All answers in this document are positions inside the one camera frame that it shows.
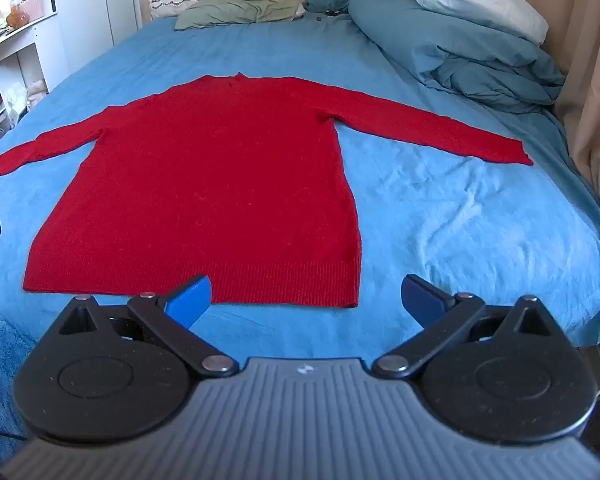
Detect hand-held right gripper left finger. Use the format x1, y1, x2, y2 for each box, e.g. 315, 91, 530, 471
55, 274, 241, 379

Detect white shelf unit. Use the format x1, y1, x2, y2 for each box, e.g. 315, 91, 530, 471
0, 0, 73, 161

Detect green pillow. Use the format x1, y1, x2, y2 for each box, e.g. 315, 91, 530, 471
174, 0, 306, 31

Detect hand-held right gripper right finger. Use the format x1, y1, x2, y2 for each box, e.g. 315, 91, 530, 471
372, 273, 549, 379

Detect white wardrobe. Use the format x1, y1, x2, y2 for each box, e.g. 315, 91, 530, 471
49, 0, 143, 61

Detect pink soft bag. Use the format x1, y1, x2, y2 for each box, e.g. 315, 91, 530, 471
26, 80, 49, 106

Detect red towel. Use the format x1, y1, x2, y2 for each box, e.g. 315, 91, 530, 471
0, 72, 534, 309

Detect blue fluffy rug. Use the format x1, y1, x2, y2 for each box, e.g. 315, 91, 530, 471
0, 305, 37, 453

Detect beige curtain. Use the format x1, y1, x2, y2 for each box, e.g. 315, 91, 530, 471
542, 0, 600, 241

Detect blue bolster cushion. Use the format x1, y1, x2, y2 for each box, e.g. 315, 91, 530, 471
348, 0, 566, 113

